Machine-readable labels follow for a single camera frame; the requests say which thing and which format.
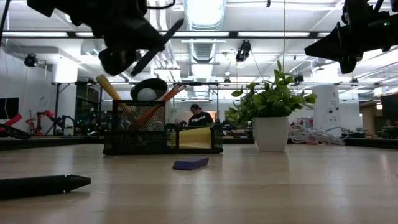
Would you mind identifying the black overhead rig beam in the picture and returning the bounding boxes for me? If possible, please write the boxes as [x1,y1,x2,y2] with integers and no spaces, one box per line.
[0,30,324,40]

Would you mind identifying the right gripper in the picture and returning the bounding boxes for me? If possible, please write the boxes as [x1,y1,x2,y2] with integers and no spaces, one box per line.
[304,18,398,75]

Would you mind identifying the purple eraser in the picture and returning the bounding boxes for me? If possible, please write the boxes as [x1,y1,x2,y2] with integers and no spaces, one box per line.
[172,156,210,171]

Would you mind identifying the black monitor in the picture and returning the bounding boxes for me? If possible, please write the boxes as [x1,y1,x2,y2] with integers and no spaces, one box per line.
[381,93,398,121]

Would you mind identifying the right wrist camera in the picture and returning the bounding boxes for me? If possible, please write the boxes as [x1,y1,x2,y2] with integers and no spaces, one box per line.
[341,0,374,26]

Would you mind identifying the white lamp cable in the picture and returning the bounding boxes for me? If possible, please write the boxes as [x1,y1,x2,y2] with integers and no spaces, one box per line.
[288,124,346,146]

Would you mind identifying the black distant rig frame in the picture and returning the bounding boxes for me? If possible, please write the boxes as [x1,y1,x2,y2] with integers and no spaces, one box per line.
[51,81,398,138]

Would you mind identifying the black mesh desk organizer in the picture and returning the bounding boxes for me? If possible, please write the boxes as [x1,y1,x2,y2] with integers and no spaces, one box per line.
[103,99,224,156]

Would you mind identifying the green plant in white pot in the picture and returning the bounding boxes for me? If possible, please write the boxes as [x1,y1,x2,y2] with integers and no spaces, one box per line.
[224,60,318,152]

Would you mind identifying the yellow sticky note pad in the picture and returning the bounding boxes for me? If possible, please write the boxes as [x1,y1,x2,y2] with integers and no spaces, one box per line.
[179,126,213,149]

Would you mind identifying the person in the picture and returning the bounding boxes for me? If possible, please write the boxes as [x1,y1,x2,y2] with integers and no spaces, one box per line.
[188,104,215,128]

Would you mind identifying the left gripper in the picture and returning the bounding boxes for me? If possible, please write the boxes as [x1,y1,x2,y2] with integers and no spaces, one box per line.
[93,9,165,75]

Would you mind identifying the white pillar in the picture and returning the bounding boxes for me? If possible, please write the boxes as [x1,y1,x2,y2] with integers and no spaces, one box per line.
[312,85,341,138]

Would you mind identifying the black left camera cable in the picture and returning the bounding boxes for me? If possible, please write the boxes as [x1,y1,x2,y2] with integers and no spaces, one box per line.
[146,0,177,10]

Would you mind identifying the yellow handled scissors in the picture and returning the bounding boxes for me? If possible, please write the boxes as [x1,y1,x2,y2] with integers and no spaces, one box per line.
[95,74,133,118]

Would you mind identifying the black aluminium table frame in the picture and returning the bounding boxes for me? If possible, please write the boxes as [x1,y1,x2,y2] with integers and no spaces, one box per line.
[0,136,398,151]

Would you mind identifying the black pen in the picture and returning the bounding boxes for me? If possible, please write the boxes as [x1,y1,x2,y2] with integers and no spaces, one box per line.
[129,18,185,77]
[0,174,92,200]

